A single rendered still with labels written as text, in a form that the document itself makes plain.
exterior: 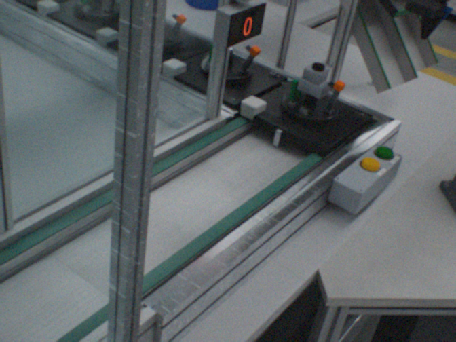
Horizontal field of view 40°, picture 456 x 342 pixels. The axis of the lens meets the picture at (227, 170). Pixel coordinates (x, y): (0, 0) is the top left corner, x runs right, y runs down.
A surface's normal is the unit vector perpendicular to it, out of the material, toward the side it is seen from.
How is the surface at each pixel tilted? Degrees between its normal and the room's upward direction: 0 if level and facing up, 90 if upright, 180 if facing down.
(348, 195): 90
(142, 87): 90
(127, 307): 90
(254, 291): 0
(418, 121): 0
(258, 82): 0
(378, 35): 45
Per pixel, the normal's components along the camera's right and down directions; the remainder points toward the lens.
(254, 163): 0.14, -0.81
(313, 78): -0.60, 0.39
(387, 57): 0.57, -0.22
